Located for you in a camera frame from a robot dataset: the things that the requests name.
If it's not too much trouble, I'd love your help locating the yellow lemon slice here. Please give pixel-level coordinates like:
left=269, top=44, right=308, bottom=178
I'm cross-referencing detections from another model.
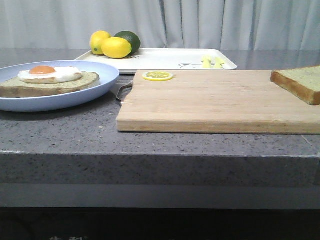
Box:
left=142, top=71, right=174, bottom=82

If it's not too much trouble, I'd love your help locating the white curtain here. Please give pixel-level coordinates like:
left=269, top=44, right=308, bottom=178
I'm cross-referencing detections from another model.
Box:
left=0, top=0, right=320, bottom=51

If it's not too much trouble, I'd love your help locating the wooden cutting board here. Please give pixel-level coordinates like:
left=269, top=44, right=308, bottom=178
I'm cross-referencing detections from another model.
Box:
left=116, top=70, right=320, bottom=134

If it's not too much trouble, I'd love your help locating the fried egg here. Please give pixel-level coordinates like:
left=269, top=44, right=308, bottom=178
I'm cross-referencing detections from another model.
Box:
left=17, top=65, right=83, bottom=84

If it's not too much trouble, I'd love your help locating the front yellow lemon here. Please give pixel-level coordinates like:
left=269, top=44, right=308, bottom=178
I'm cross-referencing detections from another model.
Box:
left=101, top=37, right=132, bottom=59

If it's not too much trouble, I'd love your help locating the blue round plate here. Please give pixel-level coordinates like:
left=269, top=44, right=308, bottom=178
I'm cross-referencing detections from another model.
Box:
left=0, top=60, right=120, bottom=112

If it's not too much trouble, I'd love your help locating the bread slice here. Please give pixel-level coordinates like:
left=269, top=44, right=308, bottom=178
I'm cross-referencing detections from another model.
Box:
left=270, top=65, right=320, bottom=106
left=0, top=71, right=100, bottom=98

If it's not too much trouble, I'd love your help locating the back yellow lemon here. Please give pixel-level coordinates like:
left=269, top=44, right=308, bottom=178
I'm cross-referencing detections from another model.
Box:
left=89, top=30, right=111, bottom=55

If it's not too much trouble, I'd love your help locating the white rectangular tray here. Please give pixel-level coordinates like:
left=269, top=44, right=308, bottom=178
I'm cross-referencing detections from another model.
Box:
left=77, top=48, right=237, bottom=74

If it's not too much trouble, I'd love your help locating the metal cutting board handle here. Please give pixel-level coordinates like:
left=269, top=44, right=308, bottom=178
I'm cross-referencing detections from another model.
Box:
left=115, top=82, right=133, bottom=102

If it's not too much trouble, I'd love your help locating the green lime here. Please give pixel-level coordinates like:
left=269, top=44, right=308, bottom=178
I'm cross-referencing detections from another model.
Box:
left=114, top=31, right=141, bottom=55

